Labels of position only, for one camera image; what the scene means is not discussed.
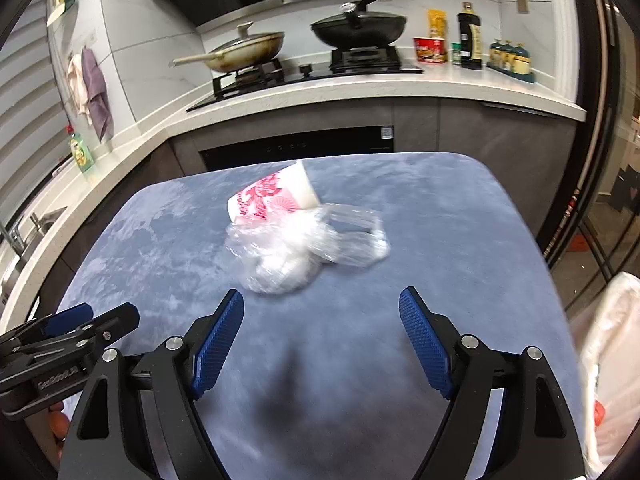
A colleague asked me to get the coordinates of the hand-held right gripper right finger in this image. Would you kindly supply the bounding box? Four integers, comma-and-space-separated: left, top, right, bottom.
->
398, 286, 586, 480

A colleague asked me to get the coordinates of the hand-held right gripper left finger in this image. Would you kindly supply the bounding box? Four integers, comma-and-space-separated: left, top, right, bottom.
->
59, 287, 246, 480

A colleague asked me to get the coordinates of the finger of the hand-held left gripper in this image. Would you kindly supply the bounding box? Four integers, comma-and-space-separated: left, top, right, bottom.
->
59, 302, 142, 362
0, 303, 97, 352

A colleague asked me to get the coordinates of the clear plastic bag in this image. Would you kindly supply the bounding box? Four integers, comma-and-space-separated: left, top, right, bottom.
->
225, 202, 392, 295

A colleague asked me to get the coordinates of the trash bin with white liner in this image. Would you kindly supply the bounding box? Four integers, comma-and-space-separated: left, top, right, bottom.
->
570, 271, 640, 480

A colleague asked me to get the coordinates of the person's left hand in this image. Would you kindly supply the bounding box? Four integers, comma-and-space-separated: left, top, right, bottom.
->
47, 400, 71, 456

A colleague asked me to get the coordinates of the blue table cloth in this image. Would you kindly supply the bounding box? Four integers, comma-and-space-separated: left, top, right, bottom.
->
52, 152, 583, 480

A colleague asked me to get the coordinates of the steel faucet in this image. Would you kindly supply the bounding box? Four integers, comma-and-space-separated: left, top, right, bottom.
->
0, 212, 46, 256

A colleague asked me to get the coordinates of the kitchen sink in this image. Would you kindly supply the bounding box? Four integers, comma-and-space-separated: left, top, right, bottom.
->
0, 205, 68, 281

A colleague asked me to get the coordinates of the white red-print paper cup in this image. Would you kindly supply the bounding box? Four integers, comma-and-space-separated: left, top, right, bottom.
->
227, 160, 321, 226

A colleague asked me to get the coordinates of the green dish soap bottle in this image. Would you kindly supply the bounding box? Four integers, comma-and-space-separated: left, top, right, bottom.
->
67, 127, 96, 173

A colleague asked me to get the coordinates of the purple hanging towel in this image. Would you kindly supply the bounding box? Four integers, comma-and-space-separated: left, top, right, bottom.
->
80, 47, 115, 143

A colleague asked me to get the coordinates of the beige hanging towel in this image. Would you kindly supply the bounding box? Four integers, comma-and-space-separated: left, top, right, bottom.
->
66, 54, 93, 126

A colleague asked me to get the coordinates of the grey window blind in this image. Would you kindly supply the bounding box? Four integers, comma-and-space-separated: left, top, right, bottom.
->
0, 0, 76, 201

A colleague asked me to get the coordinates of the white kitchen counter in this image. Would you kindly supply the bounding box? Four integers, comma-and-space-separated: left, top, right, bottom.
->
0, 57, 587, 321

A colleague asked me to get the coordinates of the black gas stove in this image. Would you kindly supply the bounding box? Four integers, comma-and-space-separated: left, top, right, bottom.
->
186, 45, 426, 113

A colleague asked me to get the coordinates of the red instant noodle cup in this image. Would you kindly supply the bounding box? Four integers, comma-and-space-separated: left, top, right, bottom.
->
412, 36, 447, 65

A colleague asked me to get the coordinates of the spice jar set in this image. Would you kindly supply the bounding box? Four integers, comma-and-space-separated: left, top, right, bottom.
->
487, 39, 536, 83

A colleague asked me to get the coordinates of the frying pan with lid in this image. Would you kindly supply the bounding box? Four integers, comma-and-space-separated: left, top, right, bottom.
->
172, 21, 286, 73

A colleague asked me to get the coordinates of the dark sauce bottle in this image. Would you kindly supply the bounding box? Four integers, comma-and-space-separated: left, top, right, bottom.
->
457, 2, 483, 71

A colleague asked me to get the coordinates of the black wok with lid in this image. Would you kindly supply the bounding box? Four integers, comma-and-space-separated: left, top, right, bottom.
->
310, 2, 408, 50

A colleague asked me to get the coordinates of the yellow food packet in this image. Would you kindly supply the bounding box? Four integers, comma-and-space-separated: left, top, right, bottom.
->
427, 8, 447, 40

